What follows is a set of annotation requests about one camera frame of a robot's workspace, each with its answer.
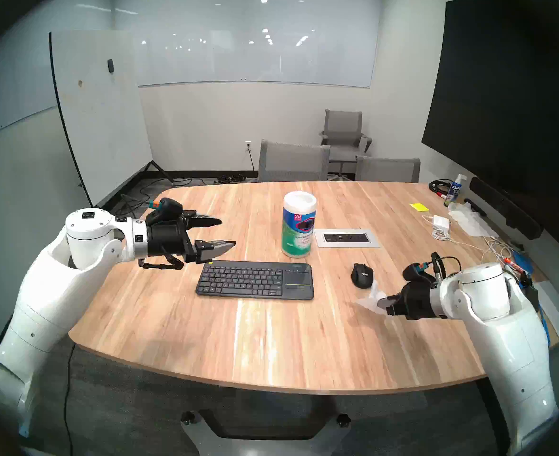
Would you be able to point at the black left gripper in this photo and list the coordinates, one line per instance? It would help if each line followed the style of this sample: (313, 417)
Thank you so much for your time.
(165, 241)

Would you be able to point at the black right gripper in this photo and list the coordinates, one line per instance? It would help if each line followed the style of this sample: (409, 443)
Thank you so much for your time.
(415, 302)

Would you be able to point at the white disinfecting wipe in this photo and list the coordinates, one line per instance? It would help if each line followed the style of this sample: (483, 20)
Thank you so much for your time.
(370, 300)

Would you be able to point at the black Logitech mouse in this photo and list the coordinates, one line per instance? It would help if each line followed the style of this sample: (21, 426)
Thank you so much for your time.
(361, 274)

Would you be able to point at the black Logitech keyboard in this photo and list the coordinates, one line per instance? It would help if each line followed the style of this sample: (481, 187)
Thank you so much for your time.
(255, 279)

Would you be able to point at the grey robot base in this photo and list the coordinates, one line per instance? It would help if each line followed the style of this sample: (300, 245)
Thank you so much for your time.
(265, 443)

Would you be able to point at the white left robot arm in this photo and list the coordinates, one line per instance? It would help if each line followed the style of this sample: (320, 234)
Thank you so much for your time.
(46, 293)

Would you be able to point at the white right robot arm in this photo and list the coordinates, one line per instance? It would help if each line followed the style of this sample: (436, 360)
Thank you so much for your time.
(507, 327)

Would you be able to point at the disinfecting wipes canister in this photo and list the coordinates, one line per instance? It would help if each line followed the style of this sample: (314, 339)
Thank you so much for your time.
(298, 227)

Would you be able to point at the white table power outlet panel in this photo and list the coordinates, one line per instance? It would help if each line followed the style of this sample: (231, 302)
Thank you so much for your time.
(346, 238)

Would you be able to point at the white power adapter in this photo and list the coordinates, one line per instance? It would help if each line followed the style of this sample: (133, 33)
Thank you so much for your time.
(441, 222)

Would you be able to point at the yellow sticky note pad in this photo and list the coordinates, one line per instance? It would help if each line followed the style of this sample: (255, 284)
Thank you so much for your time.
(419, 207)

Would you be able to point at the grey mesh office chair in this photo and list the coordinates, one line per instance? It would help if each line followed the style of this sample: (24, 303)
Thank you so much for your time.
(388, 170)
(293, 161)

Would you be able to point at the crumpled white tissue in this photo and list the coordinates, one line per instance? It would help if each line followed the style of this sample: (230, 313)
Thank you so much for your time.
(472, 222)

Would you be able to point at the orange capped marker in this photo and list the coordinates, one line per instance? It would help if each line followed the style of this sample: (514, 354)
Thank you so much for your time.
(510, 261)

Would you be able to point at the blue whiteboard cleaner spray bottle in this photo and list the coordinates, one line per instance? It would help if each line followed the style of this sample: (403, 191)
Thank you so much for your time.
(453, 191)

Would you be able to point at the blue flat packet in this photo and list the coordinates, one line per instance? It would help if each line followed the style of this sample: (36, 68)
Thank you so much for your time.
(524, 260)

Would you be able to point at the black and yellow box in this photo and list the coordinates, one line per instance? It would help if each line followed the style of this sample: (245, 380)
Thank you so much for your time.
(532, 293)

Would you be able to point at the black video conference bar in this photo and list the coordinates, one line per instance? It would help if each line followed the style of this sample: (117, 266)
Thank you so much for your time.
(505, 207)

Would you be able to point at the blue pen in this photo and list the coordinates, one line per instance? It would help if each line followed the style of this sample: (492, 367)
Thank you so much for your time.
(548, 329)

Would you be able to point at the mobile whiteboard on stand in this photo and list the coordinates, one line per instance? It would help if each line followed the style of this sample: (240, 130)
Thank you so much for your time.
(103, 108)

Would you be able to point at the grey office chair with armrests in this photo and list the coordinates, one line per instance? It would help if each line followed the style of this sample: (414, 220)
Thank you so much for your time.
(343, 127)

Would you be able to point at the large black TV screen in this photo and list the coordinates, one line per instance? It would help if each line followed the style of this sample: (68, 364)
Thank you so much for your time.
(507, 103)

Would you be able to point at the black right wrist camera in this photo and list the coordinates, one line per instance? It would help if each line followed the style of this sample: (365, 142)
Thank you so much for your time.
(412, 272)

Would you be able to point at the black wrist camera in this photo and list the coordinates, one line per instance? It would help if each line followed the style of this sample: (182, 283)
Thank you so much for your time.
(412, 272)
(165, 208)

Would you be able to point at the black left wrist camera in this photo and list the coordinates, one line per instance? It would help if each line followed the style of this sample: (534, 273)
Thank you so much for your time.
(165, 208)

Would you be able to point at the glass wall whiteboard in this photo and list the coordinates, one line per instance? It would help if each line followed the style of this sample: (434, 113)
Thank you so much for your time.
(241, 37)

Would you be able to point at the wall board with writing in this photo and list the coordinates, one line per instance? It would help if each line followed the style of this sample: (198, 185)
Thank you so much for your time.
(8, 94)

